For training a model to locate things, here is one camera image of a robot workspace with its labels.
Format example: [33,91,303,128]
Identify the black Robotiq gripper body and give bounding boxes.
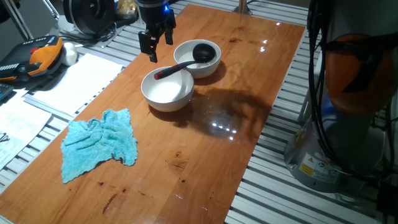
[136,0,177,40]

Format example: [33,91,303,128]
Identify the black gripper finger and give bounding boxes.
[138,29,159,63]
[164,17,177,46]

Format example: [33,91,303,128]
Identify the black ladle with red band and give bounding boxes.
[154,43,216,81]

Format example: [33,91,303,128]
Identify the white ceramic bowl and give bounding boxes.
[141,66,195,113]
[173,39,222,79]

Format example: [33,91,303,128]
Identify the golden foil packet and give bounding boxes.
[116,0,139,20]

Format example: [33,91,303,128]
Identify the black filament spool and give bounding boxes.
[63,0,116,35]

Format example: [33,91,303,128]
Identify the white rounded plastic object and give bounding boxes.
[61,42,78,67]

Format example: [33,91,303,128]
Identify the blank white paper sheet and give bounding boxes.
[32,52,124,116]

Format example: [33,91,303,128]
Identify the thin chrome rod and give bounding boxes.
[42,0,60,20]

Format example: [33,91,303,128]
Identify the orange black teach pendant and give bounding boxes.
[0,35,65,83]

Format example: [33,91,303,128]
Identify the turquoise terry towel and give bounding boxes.
[60,108,139,184]

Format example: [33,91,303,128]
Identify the glossy wooden board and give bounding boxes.
[0,3,307,224]

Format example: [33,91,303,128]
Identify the printed white paper sheet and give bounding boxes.
[0,96,53,170]

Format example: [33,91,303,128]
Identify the black computer keyboard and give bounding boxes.
[0,82,15,102]

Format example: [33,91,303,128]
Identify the black coiled cable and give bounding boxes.
[58,21,125,43]

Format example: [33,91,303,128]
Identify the aluminium frame post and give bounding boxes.
[232,0,253,16]

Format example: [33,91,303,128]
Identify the grey slanted frame strut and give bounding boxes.
[2,0,34,40]

